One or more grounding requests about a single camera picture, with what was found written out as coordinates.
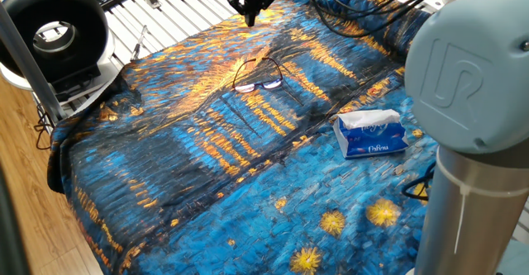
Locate starry night painted tablecloth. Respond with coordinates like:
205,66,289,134
47,0,439,275

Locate tangled black cable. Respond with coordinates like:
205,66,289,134
32,101,57,151

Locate black round ring fan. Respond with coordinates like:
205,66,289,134
0,0,121,107

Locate dark blurry frame edge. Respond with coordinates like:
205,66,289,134
0,163,30,275

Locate grey aluminium post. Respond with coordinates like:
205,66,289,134
0,2,67,123

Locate blue white tissue pack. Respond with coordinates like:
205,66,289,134
332,108,410,160

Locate thin red-framed glasses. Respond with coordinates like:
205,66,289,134
231,55,286,94

